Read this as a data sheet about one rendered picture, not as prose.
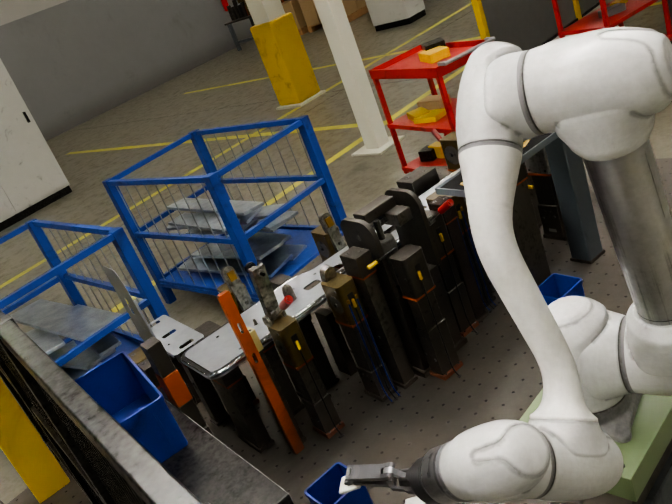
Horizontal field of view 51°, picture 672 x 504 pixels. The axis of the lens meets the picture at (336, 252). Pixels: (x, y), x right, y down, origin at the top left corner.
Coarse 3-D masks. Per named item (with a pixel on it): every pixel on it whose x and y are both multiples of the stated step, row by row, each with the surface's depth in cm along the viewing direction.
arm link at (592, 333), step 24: (552, 312) 144; (576, 312) 140; (600, 312) 140; (576, 336) 138; (600, 336) 138; (576, 360) 139; (600, 360) 137; (600, 384) 139; (624, 384) 137; (600, 408) 144
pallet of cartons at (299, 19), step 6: (288, 0) 1581; (294, 0) 1543; (288, 6) 1546; (294, 6) 1544; (294, 12) 1545; (300, 12) 1558; (294, 18) 1554; (300, 18) 1558; (300, 24) 1558; (306, 24) 1571; (300, 30) 1561; (306, 30) 1571
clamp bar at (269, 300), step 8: (248, 264) 172; (248, 272) 172; (256, 272) 169; (264, 272) 169; (256, 280) 169; (264, 280) 171; (256, 288) 172; (264, 288) 172; (272, 288) 173; (264, 296) 172; (272, 296) 174; (264, 304) 173; (272, 304) 175; (264, 312) 176; (272, 320) 176
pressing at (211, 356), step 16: (448, 176) 237; (432, 192) 229; (384, 224) 220; (336, 256) 212; (336, 272) 201; (304, 288) 201; (320, 288) 196; (256, 304) 202; (304, 304) 191; (320, 304) 190; (256, 320) 193; (208, 336) 195; (224, 336) 191; (192, 352) 190; (208, 352) 186; (224, 352) 183; (240, 352) 180; (192, 368) 183; (208, 368) 179; (224, 368) 175
